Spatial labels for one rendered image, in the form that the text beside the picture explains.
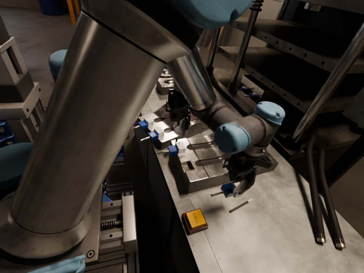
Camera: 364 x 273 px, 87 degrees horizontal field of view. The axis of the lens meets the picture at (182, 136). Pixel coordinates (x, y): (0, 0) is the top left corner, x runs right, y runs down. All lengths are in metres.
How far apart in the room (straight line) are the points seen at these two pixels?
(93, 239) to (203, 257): 0.40
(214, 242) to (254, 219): 0.21
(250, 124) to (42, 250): 0.43
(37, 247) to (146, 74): 0.23
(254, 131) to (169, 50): 0.35
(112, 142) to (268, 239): 0.78
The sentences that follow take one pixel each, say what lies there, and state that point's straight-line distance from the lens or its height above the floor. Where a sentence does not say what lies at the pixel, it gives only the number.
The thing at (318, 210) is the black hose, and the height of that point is 0.85.
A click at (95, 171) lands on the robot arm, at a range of 0.23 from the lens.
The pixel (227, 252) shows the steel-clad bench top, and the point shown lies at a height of 0.80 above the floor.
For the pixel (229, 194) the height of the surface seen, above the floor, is 0.94.
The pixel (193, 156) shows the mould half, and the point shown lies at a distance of 0.91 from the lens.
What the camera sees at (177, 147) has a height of 0.91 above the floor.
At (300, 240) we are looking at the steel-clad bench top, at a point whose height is 0.80.
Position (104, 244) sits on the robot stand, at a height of 0.98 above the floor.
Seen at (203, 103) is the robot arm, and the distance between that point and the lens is 0.48.
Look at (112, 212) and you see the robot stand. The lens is 0.64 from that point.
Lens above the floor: 1.54
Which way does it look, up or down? 41 degrees down
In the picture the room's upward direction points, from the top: 9 degrees clockwise
